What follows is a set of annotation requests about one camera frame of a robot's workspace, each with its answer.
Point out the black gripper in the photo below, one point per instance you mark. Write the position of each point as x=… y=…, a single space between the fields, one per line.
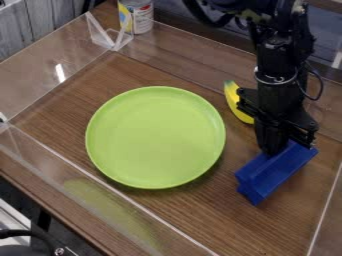
x=281 y=119

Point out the blue block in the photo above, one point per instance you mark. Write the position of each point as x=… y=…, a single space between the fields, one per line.
x=267 y=172

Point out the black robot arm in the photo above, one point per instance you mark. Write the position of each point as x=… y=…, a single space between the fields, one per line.
x=284 y=42

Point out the green round plate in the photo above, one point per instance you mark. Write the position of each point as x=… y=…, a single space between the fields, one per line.
x=156 y=137

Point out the yellow toy banana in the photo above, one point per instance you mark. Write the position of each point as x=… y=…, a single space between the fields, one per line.
x=230 y=88

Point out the white yellow can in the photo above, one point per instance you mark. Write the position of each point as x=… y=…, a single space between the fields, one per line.
x=140 y=12

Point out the clear acrylic enclosure wall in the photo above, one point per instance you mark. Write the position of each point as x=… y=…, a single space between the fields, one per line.
x=54 y=85

